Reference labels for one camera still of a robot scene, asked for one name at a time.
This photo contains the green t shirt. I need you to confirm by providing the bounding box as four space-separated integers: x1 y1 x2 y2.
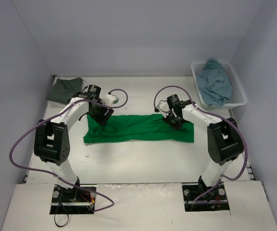
83 114 195 144

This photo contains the white t shirt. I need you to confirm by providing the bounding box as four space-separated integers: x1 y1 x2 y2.
51 78 89 104

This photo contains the grey t shirt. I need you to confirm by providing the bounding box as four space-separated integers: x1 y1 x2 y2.
46 77 84 104

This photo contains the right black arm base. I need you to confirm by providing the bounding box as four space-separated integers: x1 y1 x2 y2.
182 183 230 212

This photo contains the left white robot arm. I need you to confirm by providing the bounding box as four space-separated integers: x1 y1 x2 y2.
34 85 119 202

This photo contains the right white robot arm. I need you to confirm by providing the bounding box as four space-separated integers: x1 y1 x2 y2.
163 94 245 203

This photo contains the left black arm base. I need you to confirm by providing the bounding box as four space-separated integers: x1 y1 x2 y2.
49 184 97 227

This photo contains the teal cloth in basket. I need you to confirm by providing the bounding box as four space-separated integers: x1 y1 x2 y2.
196 58 232 107

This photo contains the white plastic basket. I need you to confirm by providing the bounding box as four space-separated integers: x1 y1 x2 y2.
191 61 247 110

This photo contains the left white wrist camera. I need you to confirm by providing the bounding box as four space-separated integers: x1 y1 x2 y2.
102 94 119 106

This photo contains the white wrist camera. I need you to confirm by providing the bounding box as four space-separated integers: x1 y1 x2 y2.
155 100 170 113
102 94 119 106

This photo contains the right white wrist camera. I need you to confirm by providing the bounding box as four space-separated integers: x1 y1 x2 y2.
155 100 170 113

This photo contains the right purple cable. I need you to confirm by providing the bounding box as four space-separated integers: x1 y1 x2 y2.
154 85 249 205

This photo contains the purple cable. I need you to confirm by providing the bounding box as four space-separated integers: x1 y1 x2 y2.
154 85 249 205
9 89 129 212

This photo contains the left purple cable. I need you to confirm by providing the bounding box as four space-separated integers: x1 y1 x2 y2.
9 89 129 212

